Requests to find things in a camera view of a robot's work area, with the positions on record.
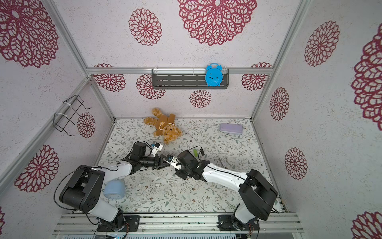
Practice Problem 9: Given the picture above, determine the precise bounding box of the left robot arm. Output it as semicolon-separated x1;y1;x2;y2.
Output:
59;140;169;231

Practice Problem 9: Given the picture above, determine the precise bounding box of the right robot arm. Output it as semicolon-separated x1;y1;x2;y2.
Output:
169;150;278;231

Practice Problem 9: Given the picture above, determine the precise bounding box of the blue alarm clock toy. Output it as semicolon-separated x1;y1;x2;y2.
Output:
205;63;223;87

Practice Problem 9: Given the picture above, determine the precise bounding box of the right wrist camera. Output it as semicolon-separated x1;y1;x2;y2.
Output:
166;155;182;171

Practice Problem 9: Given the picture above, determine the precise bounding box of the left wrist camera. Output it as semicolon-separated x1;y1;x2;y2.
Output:
150;142;164;157

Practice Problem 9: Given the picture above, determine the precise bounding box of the light blue cup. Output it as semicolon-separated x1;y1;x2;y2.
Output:
103;180;125;200

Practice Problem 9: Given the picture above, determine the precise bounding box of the purple rectangular case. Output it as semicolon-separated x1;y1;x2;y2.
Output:
219;123;244;134

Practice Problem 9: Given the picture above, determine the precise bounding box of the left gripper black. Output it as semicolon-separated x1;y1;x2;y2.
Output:
140;154;170;171

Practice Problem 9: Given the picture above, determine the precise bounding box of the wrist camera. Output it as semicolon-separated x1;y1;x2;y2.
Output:
166;155;182;171
150;142;164;157

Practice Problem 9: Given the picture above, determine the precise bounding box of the brown teddy bear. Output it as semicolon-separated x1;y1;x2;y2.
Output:
144;108;183;144

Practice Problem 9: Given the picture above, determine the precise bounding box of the black wire wall rack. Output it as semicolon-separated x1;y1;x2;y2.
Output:
52;95;91;137

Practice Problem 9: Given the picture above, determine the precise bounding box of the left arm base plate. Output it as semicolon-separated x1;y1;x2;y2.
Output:
96;215;140;233

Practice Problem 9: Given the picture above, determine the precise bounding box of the aluminium front rail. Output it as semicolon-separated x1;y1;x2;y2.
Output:
53;213;305;236

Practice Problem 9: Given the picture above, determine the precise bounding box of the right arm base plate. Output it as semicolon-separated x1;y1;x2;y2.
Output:
217;214;260;231

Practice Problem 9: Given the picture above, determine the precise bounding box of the grey wall shelf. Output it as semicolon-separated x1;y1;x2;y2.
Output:
151;69;229;90

